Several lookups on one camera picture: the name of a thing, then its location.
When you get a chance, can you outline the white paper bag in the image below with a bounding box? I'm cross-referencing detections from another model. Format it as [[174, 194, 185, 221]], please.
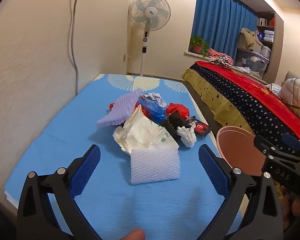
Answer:
[[112, 105, 180, 157]]

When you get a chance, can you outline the pink cloth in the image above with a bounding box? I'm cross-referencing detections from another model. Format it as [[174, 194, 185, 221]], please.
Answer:
[[207, 48, 234, 63]]

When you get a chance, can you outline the person's right hand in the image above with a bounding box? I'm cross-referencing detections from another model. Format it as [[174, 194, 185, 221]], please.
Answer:
[[277, 184, 300, 233]]

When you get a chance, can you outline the pink plastic bin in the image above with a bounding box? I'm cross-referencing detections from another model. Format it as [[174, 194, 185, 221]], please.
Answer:
[[217, 126, 265, 177]]

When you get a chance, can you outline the light blue cloth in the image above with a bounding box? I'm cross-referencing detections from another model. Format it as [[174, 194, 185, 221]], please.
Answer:
[[269, 83, 282, 95]]

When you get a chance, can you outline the white foam net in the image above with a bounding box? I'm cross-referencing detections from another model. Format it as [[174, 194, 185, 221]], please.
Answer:
[[130, 147, 180, 186]]

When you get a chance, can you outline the red blanket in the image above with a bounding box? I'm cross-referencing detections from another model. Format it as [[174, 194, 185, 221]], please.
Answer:
[[195, 60, 300, 143]]

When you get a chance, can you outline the bed with red blanket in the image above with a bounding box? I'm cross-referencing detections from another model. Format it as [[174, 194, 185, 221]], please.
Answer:
[[182, 64, 300, 153]]

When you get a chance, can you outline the blue plastic bag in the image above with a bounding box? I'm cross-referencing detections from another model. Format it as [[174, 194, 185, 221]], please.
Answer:
[[137, 95, 167, 123]]

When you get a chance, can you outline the blue curtain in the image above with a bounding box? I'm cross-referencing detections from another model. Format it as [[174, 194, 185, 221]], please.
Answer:
[[192, 0, 258, 55]]

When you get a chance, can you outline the plaid pillow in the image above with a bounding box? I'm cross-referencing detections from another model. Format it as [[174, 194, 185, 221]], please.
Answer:
[[280, 77, 300, 119]]

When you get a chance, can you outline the wall shelf with books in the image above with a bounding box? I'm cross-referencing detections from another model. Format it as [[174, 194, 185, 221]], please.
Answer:
[[255, 12, 275, 43]]

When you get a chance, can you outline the silver foil wrapper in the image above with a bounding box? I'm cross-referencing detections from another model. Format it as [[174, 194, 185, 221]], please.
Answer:
[[141, 92, 167, 108]]

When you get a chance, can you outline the white tissue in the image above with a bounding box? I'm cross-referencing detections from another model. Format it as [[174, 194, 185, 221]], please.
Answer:
[[177, 124, 197, 148]]

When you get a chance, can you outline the beige coat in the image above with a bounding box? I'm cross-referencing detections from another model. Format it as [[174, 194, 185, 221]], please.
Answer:
[[240, 28, 264, 51]]

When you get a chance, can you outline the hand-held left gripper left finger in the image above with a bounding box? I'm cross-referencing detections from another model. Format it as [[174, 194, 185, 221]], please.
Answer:
[[16, 144, 102, 240]]

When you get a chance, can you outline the blue table mat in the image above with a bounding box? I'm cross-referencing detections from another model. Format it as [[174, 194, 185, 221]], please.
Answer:
[[4, 74, 243, 240]]

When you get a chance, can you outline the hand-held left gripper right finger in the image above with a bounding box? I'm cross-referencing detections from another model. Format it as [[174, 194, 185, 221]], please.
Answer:
[[198, 144, 283, 240]]

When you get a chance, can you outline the clear plastic storage box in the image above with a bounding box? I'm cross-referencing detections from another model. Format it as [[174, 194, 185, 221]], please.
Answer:
[[235, 49, 270, 77]]

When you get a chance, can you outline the white standing fan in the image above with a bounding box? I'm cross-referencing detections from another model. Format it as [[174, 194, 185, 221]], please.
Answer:
[[129, 0, 172, 77]]

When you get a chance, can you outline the person's left hand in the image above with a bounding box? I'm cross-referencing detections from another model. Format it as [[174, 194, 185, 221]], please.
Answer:
[[119, 228, 145, 240]]

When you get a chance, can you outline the black packet red label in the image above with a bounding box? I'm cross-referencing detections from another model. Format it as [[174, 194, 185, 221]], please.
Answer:
[[185, 116, 212, 138]]

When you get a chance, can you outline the potted green plant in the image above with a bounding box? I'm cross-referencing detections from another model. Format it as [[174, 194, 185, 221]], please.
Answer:
[[189, 35, 210, 57]]

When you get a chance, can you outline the red plastic bag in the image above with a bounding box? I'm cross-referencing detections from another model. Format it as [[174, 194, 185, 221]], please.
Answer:
[[166, 102, 190, 120]]

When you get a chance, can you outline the grey wall cable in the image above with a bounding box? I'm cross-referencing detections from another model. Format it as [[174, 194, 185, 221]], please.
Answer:
[[69, 0, 83, 94]]

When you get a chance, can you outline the black white striped cloth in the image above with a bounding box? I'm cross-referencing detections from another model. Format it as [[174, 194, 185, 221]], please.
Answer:
[[209, 55, 233, 70]]

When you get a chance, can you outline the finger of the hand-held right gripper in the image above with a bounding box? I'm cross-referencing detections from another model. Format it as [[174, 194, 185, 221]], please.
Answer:
[[253, 135, 282, 157], [282, 133, 300, 153]]

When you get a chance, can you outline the purple foam net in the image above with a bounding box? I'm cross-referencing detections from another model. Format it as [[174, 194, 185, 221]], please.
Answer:
[[96, 88, 143, 128]]

